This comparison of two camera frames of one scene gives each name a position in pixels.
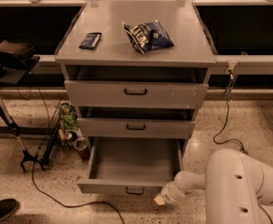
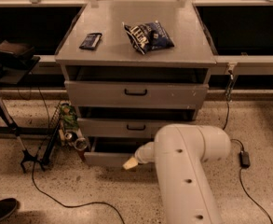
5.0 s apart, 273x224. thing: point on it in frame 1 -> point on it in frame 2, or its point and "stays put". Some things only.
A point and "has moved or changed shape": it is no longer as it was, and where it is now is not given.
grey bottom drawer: [140, 166] has moved or changed shape
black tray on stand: [10, 62] stays put
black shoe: [1, 210] stays put
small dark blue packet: [90, 41] stays put
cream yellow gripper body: [170, 191] -> [141, 156]
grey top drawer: [132, 86] stays put
